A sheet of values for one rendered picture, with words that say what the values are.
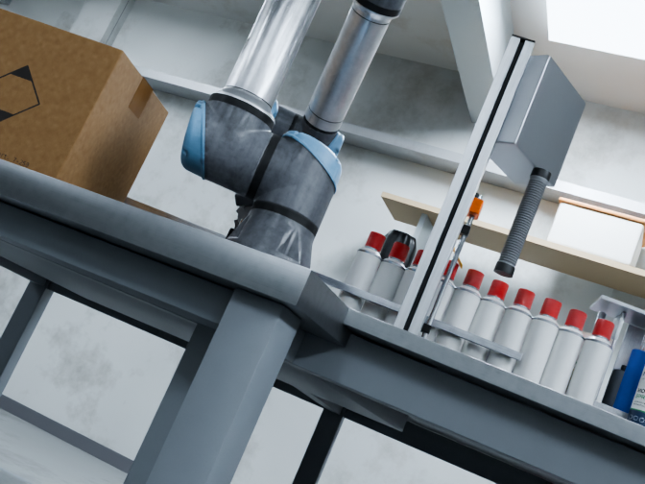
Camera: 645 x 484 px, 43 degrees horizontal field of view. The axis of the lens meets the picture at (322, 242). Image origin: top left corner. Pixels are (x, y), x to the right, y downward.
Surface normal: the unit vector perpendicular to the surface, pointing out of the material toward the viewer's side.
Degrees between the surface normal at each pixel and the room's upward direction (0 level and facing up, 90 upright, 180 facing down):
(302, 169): 87
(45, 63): 90
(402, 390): 90
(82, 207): 90
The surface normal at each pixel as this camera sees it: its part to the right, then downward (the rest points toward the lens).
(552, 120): 0.68, 0.14
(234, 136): 0.18, -0.12
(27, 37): -0.14, -0.28
